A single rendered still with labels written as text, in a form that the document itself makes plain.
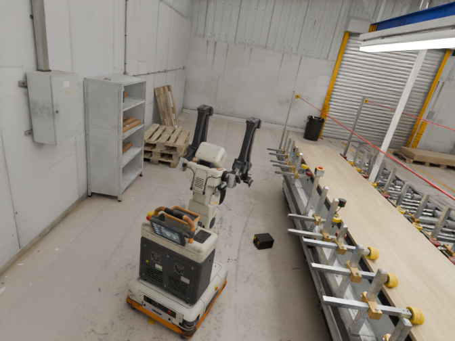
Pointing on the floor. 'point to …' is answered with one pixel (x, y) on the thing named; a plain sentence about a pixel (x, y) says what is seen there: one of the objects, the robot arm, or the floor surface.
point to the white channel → (411, 72)
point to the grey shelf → (101, 101)
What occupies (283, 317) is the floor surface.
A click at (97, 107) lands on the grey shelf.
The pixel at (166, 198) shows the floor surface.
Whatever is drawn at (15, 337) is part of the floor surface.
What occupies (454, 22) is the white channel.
